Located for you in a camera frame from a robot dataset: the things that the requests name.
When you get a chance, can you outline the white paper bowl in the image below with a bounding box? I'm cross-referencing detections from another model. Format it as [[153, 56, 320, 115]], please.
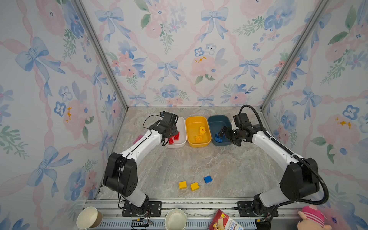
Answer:
[[164, 209, 187, 230]]

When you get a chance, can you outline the yellow lego brick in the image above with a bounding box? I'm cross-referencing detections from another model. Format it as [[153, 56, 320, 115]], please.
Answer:
[[190, 183, 199, 191], [195, 135, 203, 143], [178, 181, 187, 189]]

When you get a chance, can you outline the pink lego brick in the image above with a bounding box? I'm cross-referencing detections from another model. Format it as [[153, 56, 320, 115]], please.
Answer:
[[133, 135, 144, 144]]

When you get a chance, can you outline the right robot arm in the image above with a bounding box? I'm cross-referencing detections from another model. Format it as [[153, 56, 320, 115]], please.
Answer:
[[215, 113, 321, 216]]

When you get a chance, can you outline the red snack box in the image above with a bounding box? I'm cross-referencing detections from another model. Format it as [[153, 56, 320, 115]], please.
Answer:
[[208, 209, 244, 230]]

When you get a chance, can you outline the white plastic container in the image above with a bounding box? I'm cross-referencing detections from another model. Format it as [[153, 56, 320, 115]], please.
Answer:
[[166, 117, 187, 149]]

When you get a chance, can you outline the brown paper cup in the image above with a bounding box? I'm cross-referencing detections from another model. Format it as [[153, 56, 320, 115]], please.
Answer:
[[76, 207, 103, 230]]

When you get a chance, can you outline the yellow duck lego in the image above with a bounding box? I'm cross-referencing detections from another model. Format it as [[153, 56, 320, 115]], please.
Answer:
[[199, 126, 206, 136]]

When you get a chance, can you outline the pink plush toy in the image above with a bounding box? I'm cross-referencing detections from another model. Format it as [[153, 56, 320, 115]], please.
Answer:
[[297, 205, 332, 230]]

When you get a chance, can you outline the aluminium rail frame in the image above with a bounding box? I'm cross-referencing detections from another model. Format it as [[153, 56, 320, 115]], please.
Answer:
[[84, 198, 300, 230]]

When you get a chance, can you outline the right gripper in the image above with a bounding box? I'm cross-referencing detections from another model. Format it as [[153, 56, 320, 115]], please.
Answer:
[[217, 126, 242, 146]]

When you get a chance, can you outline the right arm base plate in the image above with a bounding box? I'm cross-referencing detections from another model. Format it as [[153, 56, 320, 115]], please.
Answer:
[[234, 201, 274, 218]]

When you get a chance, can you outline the black corrugated cable conduit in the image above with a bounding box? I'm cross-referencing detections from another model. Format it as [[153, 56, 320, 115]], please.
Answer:
[[239, 104, 329, 205]]

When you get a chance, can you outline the blue lego brick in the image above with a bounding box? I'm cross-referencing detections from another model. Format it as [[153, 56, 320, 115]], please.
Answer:
[[215, 135, 223, 143], [204, 175, 213, 184]]

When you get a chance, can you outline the dark teal plastic container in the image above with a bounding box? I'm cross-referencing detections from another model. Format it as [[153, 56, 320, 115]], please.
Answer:
[[208, 115, 232, 147]]

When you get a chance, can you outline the yellow plastic container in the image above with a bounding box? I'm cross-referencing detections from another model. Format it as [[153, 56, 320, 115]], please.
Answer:
[[186, 116, 212, 148]]

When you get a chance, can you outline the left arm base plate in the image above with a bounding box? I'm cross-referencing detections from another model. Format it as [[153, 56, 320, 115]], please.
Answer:
[[122, 201, 162, 218]]

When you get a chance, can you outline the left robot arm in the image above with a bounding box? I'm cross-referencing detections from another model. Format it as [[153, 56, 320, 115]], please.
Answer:
[[103, 111, 179, 208]]

